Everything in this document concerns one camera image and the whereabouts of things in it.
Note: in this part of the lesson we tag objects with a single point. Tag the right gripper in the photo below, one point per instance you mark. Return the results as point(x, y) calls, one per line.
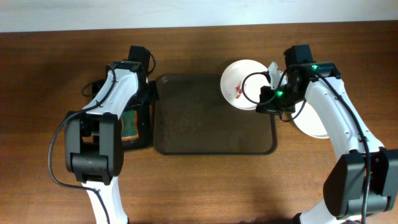
point(269, 101)

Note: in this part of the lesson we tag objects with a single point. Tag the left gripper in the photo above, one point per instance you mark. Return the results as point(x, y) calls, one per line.
point(152, 92)

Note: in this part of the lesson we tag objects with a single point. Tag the green and orange sponge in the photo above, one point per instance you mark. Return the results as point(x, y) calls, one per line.
point(129, 126)

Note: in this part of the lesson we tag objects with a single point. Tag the pale green front plate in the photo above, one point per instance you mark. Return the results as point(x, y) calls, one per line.
point(310, 123)

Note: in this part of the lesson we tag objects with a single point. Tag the white plate stained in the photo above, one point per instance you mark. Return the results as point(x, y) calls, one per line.
point(232, 86)

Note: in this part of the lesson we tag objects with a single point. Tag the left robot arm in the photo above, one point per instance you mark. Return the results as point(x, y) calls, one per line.
point(117, 119)

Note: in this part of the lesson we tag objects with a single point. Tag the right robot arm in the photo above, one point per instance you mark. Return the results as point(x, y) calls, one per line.
point(363, 182)

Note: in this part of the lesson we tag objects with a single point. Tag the black plastic tray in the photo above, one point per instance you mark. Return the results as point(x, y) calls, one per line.
point(119, 101)

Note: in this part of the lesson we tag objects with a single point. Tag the brown serving tray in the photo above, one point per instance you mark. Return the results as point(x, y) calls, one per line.
point(191, 117)

